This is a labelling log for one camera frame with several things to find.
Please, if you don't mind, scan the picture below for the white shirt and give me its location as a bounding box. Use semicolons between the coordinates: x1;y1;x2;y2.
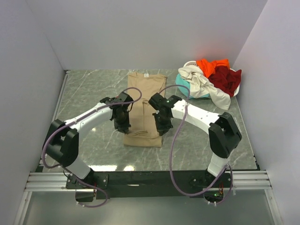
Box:
175;65;231;110

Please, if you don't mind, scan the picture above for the aluminium rail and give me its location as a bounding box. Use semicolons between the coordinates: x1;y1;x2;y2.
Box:
24;171;272;192

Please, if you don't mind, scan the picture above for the beige polo shirt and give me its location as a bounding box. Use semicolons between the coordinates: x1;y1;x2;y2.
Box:
123;72;167;147

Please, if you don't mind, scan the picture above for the white laundry basket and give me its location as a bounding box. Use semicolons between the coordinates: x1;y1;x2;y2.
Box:
183;60;240;96

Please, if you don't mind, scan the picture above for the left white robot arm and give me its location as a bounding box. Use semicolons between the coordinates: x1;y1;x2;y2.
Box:
42;92;133;188

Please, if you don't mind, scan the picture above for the black base beam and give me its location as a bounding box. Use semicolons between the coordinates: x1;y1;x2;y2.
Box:
66;170;233;203

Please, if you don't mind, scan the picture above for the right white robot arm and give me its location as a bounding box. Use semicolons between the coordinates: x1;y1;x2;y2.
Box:
149;93;242;187

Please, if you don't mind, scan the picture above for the teal shirt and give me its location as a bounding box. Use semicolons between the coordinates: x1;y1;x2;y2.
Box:
175;73;210;99

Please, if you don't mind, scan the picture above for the dark red shirt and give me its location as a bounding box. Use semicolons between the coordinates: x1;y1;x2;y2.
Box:
209;66;242;97

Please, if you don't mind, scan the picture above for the orange shirt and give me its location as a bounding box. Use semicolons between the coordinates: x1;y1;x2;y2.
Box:
196;59;230;78

